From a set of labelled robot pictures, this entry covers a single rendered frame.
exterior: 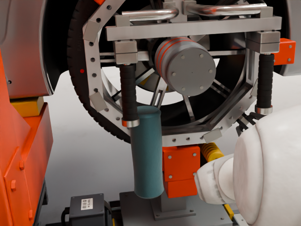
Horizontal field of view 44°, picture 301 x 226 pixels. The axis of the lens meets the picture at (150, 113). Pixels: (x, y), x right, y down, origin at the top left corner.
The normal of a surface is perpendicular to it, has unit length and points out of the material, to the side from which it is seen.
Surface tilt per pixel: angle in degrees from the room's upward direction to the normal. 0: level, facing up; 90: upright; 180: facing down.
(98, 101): 90
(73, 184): 0
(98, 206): 0
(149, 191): 88
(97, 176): 0
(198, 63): 90
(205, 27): 90
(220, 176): 63
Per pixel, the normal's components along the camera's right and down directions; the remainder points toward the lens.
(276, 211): -0.53, 0.29
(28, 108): 0.14, 0.32
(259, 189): -0.73, 0.06
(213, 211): -0.04, -0.94
